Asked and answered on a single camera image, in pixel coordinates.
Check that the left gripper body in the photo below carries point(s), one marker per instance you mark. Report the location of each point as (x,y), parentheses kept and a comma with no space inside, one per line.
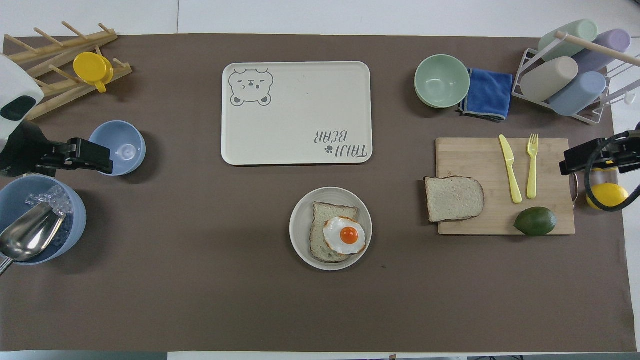
(22,150)

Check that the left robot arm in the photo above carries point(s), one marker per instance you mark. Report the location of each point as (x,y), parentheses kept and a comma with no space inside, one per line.
(15,80)

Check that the white round plate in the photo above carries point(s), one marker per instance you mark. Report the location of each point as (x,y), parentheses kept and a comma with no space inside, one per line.
(305,235)

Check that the clear ice cubes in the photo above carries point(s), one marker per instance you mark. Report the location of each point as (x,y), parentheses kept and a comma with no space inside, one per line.
(55,197)

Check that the metal scoop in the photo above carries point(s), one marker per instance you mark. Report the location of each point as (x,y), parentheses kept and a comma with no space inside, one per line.
(27,235)

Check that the large blue bucket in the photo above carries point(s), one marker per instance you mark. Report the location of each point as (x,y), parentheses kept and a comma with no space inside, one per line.
(75,220)

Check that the wooden dish rack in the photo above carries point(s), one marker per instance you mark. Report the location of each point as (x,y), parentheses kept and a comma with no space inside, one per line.
(55,57)

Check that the small blue bowl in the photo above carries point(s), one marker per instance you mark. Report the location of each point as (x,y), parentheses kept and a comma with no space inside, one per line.
(125,145)

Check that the yellow plastic cup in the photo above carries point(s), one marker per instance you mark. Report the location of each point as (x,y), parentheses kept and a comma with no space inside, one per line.
(91,67)

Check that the cream tray with bear print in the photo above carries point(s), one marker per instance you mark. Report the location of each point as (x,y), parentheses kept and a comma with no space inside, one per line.
(295,112)

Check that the bread slice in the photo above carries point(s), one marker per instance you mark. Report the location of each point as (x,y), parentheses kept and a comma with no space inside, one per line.
(454,199)
(327,212)

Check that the fried egg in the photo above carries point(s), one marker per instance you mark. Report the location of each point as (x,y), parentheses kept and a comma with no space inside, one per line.
(345,235)

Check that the green bowl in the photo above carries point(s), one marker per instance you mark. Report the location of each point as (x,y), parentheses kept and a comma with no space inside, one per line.
(441,80)

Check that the wooden cutting board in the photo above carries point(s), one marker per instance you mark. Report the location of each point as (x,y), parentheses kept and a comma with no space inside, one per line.
(472,155)

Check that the blue cloth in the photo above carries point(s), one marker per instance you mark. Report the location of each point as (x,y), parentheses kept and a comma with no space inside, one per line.
(490,92)

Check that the yellow plastic knife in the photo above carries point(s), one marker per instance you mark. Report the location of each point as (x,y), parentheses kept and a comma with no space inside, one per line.
(510,167)

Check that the yellow plastic fork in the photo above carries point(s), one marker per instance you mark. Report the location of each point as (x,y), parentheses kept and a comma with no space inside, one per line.
(532,170)

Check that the green avocado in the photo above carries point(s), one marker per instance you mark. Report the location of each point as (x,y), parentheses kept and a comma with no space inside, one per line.
(535,221)

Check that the beige tumbler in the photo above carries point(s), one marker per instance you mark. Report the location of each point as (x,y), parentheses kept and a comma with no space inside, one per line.
(549,79)

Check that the blue tumbler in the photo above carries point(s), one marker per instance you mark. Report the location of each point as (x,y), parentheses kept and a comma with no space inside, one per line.
(579,94)

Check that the green tumbler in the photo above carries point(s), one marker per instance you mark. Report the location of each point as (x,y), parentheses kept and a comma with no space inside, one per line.
(575,32)

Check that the yellow lemon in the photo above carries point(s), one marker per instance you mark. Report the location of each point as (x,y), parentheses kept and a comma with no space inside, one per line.
(607,195)

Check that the purple tumbler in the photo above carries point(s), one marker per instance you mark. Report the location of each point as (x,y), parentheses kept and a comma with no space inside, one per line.
(607,47)

